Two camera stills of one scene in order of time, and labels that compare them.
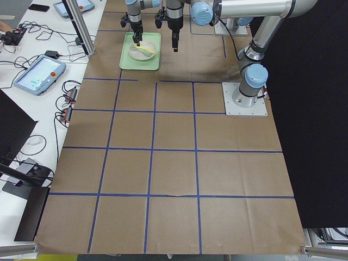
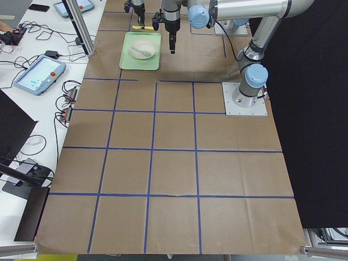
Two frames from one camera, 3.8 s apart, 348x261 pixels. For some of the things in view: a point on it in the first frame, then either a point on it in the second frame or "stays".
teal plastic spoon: x=144 y=53 stays
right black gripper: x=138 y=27 -> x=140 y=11
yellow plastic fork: x=143 y=48 -> x=136 y=27
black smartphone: x=39 y=7 stays
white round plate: x=145 y=51 stays
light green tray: x=127 y=62 stays
